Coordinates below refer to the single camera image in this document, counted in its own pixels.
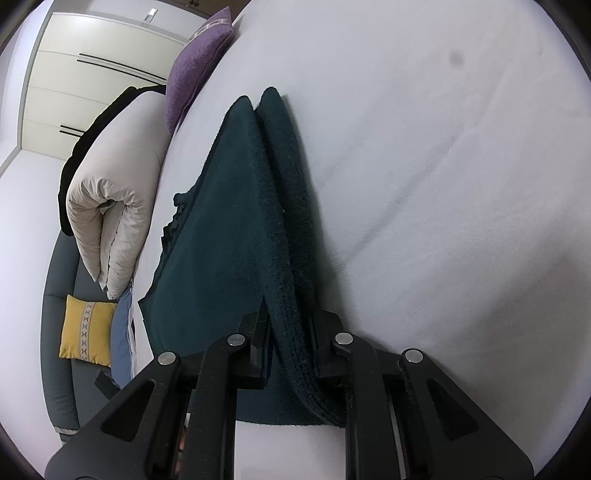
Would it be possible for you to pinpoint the blue pillow with white trim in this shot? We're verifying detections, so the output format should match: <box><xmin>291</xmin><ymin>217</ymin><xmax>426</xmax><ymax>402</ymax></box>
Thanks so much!
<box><xmin>109</xmin><ymin>286</ymin><xmax>140</xmax><ymax>386</ymax></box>

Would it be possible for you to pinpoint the white wardrobe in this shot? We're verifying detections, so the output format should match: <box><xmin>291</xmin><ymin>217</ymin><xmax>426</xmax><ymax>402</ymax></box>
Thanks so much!
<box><xmin>17</xmin><ymin>0</ymin><xmax>243</xmax><ymax>161</ymax></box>

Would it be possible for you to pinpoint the yellow cushion with patterned band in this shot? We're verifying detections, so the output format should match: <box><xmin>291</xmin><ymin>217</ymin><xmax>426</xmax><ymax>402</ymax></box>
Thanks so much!
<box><xmin>58</xmin><ymin>294</ymin><xmax>117</xmax><ymax>368</ymax></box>

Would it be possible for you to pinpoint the dark green sweater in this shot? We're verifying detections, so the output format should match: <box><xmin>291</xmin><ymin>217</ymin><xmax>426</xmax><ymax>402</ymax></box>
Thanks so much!
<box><xmin>137</xmin><ymin>86</ymin><xmax>348</xmax><ymax>428</ymax></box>

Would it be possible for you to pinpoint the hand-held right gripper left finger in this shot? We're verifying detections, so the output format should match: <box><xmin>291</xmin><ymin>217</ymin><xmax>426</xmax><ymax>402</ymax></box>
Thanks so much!
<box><xmin>45</xmin><ymin>295</ymin><xmax>273</xmax><ymax>480</ymax></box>

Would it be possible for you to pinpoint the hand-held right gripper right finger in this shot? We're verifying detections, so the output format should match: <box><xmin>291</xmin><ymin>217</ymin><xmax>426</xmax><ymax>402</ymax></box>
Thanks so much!
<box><xmin>313</xmin><ymin>311</ymin><xmax>537</xmax><ymax>480</ymax></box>

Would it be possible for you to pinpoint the grey-blue padded headboard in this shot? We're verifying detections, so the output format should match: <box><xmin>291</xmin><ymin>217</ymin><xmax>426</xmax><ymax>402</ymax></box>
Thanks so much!
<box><xmin>40</xmin><ymin>230</ymin><xmax>137</xmax><ymax>437</ymax></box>

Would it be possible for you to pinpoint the purple cushion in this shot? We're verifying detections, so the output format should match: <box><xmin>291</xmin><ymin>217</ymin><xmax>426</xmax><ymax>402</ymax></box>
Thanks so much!
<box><xmin>165</xmin><ymin>8</ymin><xmax>234</xmax><ymax>136</ymax></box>

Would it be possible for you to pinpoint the cream folded duvet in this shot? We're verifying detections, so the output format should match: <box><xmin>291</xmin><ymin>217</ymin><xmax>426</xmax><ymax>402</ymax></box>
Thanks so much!
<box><xmin>65</xmin><ymin>87</ymin><xmax>169</xmax><ymax>301</ymax></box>

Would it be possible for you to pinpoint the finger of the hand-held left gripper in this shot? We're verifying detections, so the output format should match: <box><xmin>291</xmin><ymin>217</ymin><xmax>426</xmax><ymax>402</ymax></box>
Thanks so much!
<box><xmin>93</xmin><ymin>368</ymin><xmax>122</xmax><ymax>401</ymax></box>

